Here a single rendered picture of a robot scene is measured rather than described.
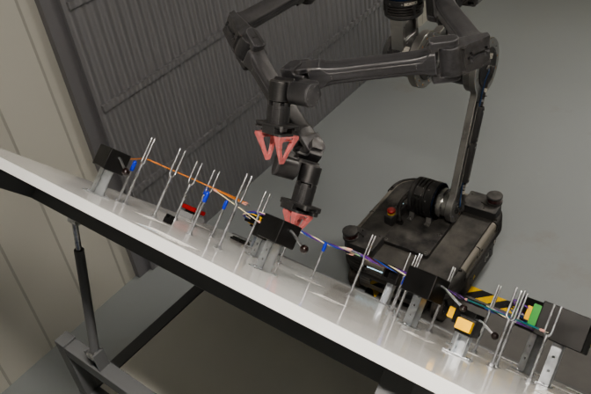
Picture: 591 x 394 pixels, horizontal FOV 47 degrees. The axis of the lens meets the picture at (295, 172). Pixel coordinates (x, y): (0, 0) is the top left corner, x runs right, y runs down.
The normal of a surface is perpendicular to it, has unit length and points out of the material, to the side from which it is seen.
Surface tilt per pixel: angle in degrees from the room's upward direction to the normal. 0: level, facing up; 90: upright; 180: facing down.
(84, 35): 90
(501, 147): 0
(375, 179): 0
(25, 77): 90
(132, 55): 90
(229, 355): 0
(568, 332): 40
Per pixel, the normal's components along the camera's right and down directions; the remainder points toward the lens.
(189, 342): -0.12, -0.80
